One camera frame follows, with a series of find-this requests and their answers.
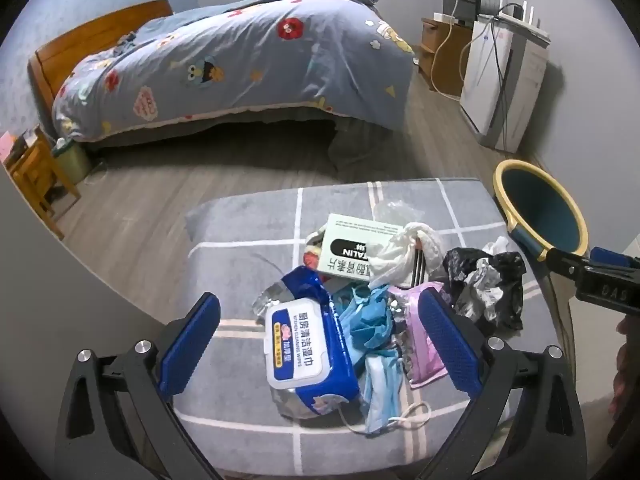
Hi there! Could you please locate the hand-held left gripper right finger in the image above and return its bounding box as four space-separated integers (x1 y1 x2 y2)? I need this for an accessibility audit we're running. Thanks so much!
417 287 588 480

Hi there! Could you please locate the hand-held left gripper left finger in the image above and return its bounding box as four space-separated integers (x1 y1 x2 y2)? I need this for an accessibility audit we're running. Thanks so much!
54 291 222 480

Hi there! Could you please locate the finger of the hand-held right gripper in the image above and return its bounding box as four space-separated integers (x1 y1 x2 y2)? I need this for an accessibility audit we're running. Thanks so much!
545 248 595 282
590 246 640 268

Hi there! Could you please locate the pink foil wrapper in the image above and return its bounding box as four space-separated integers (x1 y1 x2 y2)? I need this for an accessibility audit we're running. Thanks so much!
387 282 448 388

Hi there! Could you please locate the yellow rimmed teal trash bin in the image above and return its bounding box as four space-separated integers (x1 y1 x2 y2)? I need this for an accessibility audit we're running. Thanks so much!
492 159 590 262

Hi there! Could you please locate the blue wrapper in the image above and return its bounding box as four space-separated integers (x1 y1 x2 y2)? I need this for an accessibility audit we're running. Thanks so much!
332 285 396 356

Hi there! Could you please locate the clear plastic bag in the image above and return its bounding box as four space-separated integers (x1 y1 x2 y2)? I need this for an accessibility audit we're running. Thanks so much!
372 200 418 226

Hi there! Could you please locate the red white packet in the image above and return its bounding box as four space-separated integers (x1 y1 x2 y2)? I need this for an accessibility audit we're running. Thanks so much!
302 230 331 268

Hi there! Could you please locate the person's right hand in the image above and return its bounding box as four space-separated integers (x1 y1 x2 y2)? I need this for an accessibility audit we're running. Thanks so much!
614 327 640 411

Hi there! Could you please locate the black plastic bag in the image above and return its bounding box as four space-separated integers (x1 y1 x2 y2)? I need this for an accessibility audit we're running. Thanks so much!
442 247 526 331

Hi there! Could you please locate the white crumpled paper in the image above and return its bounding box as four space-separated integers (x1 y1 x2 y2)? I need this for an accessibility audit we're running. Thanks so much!
460 237 508 308

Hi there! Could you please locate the blue face mask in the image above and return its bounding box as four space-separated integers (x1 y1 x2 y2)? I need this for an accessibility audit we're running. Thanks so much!
340 345 433 433

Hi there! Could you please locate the black white striped wrapper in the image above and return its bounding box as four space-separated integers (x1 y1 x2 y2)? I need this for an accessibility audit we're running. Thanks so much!
411 237 431 287

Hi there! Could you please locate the grey checked mat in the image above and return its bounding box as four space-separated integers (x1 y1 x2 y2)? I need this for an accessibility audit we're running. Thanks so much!
185 177 566 480

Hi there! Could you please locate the white crumpled tissue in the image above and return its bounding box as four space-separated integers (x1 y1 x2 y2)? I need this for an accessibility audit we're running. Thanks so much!
367 222 443 291

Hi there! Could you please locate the blue wet wipes pack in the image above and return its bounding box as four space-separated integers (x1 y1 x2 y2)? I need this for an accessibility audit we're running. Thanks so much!
252 266 363 418

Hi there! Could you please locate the white green medicine box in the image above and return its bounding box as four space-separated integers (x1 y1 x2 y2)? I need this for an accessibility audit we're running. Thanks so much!
317 212 406 281

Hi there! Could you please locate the green bin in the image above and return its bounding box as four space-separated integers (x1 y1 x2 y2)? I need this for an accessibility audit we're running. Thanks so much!
52 137 93 186

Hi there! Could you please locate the grey bed sheet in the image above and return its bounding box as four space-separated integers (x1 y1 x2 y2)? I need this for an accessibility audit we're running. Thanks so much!
85 110 401 171

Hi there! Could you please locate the wooden nightstand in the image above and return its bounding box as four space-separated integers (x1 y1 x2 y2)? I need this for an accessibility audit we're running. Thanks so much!
2 127 81 241

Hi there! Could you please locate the white router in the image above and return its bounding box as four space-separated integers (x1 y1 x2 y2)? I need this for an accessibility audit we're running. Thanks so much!
492 0 551 41

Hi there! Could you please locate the wooden cabinet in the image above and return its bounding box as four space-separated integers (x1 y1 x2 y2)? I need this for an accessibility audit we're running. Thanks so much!
417 17 473 98

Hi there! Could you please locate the bed with blue duvet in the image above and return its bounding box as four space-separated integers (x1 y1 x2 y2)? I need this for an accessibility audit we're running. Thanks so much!
52 0 416 143

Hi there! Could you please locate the black cable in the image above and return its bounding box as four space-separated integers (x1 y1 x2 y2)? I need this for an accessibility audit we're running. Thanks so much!
492 20 516 146

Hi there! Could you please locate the white cable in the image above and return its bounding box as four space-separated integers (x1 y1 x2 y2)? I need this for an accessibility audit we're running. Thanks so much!
430 0 473 98

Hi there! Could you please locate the wooden bed frame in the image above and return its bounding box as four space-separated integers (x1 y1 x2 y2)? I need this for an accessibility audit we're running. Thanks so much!
27 0 173 126

